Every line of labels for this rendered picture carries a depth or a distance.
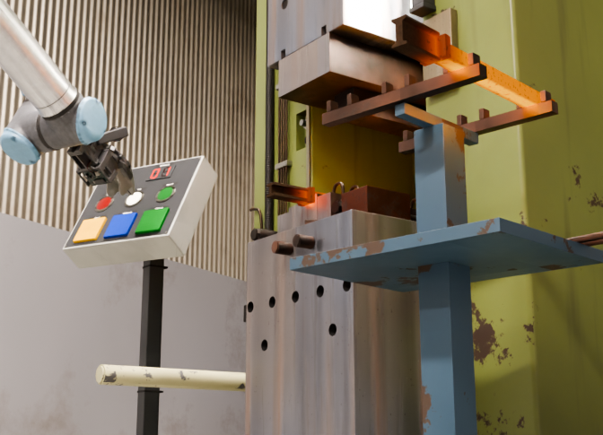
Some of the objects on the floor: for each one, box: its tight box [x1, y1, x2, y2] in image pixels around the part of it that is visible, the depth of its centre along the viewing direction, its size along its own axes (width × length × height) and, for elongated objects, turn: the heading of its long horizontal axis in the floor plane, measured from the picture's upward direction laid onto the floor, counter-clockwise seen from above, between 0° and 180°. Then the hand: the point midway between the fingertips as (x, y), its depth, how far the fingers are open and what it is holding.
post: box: [136, 258, 163, 435], centre depth 241 cm, size 4×4×108 cm
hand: (130, 188), depth 231 cm, fingers closed
